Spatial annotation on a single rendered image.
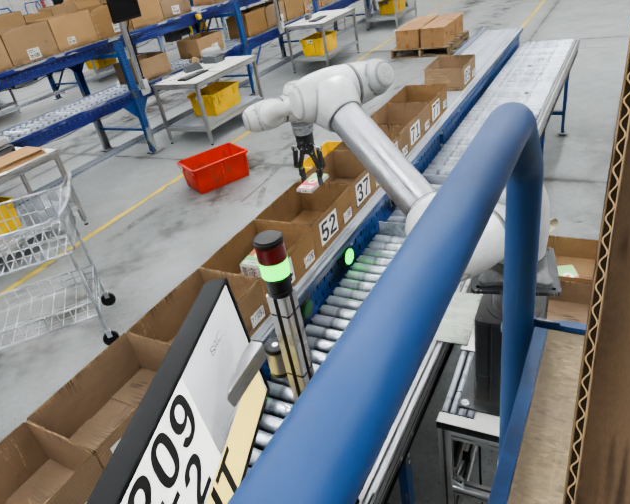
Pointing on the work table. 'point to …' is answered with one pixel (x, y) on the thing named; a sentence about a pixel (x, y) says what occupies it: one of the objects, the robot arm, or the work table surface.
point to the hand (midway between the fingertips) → (311, 177)
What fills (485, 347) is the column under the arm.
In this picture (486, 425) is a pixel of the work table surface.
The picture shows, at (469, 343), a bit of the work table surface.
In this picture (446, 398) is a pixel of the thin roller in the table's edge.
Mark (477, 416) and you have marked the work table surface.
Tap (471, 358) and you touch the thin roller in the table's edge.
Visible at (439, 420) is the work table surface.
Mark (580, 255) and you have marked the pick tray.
